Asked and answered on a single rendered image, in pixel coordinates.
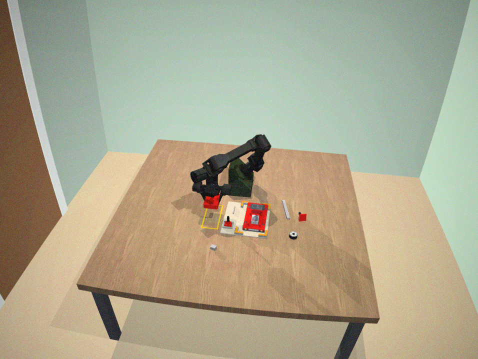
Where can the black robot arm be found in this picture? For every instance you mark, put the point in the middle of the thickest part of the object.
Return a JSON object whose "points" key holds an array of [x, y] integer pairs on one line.
{"points": [[259, 144]]}

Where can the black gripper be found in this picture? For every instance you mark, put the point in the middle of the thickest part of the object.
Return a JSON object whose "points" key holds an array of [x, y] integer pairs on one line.
{"points": [[198, 187]]}

